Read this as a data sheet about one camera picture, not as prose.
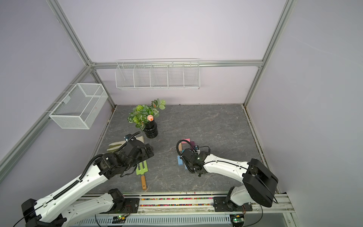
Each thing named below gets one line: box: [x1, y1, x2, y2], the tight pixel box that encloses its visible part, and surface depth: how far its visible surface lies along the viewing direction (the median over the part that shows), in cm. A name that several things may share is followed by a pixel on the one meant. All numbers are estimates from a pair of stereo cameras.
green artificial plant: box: [127, 98, 166, 131], surface depth 82 cm
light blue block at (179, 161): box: [177, 155, 183, 166], surface depth 90 cm
